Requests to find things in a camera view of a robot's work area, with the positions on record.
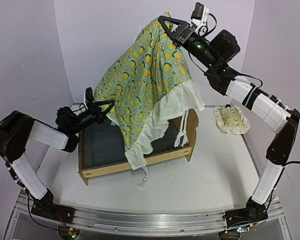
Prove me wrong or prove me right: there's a lemon print ruffled mattress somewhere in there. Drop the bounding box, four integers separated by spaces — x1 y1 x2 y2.
91 11 206 190

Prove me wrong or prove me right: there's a wooden pet bed frame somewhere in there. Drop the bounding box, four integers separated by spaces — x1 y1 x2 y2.
78 109 199 185

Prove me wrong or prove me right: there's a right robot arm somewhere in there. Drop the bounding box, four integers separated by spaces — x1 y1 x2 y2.
158 16 300 227

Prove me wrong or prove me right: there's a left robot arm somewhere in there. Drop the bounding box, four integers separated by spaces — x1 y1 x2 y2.
0 100 115 205

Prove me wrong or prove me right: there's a grey bed mat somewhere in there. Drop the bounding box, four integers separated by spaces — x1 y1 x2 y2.
79 119 180 170

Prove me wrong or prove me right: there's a small lemon print pillow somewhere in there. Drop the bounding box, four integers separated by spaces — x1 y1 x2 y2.
213 105 251 135

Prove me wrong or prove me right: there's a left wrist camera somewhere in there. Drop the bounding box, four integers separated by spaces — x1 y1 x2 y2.
83 87 94 109

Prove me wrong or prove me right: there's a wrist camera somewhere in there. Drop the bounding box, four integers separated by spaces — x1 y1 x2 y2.
83 87 94 109
190 2 210 31

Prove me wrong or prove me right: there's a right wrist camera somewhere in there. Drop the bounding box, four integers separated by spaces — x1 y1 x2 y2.
190 2 210 31

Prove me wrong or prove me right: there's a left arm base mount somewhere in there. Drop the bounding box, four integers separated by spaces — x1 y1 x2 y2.
30 194 75 224

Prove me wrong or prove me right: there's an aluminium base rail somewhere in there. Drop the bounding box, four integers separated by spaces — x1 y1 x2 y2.
3 191 292 240

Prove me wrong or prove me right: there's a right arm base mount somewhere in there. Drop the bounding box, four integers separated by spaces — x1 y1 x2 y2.
222 197 268 229

